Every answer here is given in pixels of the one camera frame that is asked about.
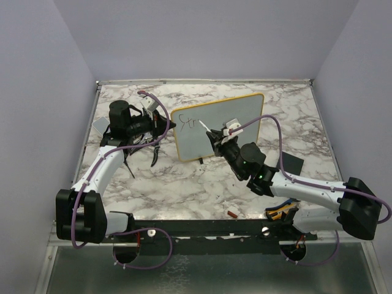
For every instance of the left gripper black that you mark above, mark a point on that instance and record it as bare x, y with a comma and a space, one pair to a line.
158, 124

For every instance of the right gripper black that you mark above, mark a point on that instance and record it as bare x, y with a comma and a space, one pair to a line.
216, 136

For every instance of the white marker pen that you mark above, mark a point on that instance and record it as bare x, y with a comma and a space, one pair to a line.
204, 126

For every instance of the yellow framed whiteboard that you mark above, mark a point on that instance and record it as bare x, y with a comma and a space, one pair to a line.
192, 122

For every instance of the red marker cap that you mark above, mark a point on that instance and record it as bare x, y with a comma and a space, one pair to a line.
232, 214

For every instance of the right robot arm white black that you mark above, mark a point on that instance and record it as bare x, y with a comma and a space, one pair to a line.
349, 206

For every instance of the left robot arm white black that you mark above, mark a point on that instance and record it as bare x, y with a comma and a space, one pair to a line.
80, 214

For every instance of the black pruning shears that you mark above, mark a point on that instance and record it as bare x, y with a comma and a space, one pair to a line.
156, 146

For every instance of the grey white small device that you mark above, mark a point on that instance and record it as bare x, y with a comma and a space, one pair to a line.
100, 125

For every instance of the black flat box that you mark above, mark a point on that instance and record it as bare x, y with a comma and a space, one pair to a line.
291, 164

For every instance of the yellow black utility knife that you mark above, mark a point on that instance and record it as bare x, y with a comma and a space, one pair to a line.
279, 211

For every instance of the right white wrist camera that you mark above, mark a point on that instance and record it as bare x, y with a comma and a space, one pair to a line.
231, 130

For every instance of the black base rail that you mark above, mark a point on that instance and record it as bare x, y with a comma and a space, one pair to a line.
215, 237

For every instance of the aluminium table frame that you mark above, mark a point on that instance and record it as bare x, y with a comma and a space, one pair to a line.
355, 269

